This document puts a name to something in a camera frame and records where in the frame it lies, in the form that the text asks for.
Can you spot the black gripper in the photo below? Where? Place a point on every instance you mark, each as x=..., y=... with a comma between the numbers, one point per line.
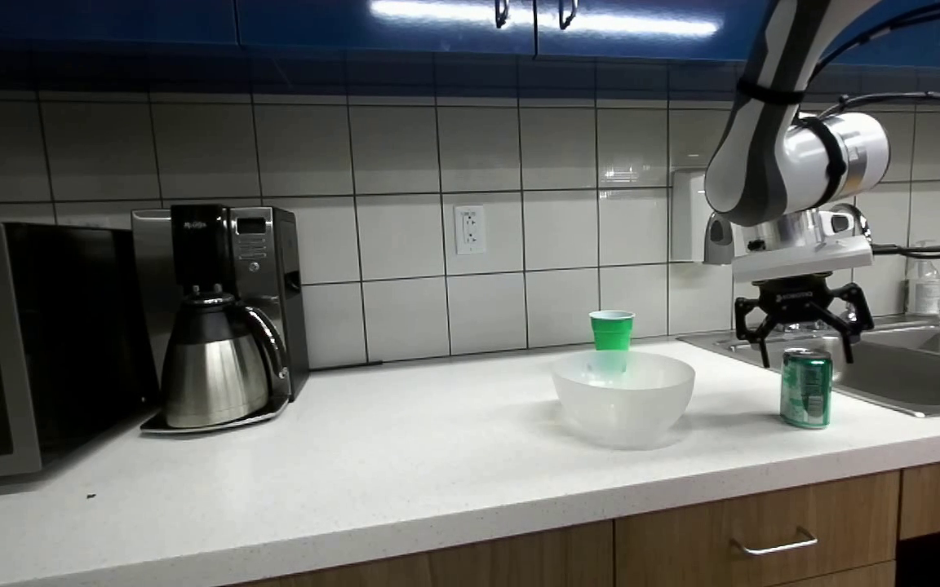
x=804, y=300

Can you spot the green soda can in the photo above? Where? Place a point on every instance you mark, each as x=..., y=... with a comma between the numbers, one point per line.
x=804, y=391

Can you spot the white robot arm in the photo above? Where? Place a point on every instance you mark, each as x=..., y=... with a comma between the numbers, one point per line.
x=782, y=181

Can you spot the clear plastic bowl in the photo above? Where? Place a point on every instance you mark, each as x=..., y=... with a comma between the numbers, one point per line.
x=634, y=405

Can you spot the clear soap pump bottle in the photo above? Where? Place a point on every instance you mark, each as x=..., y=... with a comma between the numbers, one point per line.
x=923, y=287

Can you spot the stainless double sink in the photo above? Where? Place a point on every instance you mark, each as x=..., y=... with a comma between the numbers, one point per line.
x=894, y=368

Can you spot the green plastic cup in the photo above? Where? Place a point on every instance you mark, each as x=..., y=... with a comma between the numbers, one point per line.
x=611, y=331

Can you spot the steel coffee carafe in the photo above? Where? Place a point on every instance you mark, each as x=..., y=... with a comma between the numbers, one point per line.
x=224, y=368

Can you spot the black coffee maker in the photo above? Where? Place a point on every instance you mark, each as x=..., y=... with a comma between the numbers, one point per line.
x=247, y=254

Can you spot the silver microwave oven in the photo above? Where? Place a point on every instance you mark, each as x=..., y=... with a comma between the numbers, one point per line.
x=73, y=340

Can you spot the blue upper cabinets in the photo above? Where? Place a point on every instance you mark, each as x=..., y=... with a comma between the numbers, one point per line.
x=671, y=32

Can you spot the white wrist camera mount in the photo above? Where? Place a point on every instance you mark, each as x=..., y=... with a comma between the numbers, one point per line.
x=795, y=246

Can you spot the wall soap dispenser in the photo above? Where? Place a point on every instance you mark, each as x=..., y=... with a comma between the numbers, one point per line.
x=695, y=236

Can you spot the white wall outlet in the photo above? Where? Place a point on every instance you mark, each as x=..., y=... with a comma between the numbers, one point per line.
x=471, y=230

